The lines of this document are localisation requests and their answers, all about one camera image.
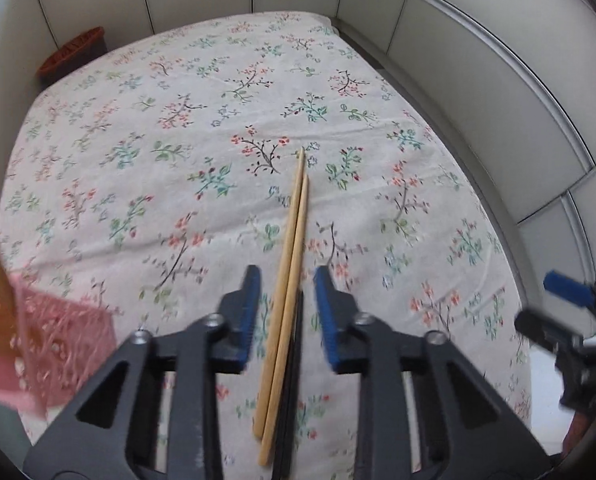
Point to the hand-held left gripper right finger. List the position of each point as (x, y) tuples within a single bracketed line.
[(328, 320)]

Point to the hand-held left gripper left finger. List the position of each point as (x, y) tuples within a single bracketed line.
[(245, 320)]

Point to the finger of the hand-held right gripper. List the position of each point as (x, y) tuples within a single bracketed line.
[(568, 287), (543, 327)]

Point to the light bamboo chopstick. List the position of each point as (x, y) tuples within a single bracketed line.
[(288, 260), (284, 365)]

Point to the black chopstick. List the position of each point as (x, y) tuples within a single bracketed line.
[(289, 400)]

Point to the pink perforated utensil holder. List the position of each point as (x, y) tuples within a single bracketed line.
[(53, 335)]

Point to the floral tablecloth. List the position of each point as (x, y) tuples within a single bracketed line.
[(178, 160)]

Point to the white kitchen cabinets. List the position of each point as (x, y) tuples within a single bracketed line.
[(478, 60)]

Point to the trash bin with red bag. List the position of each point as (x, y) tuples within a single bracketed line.
[(73, 52)]

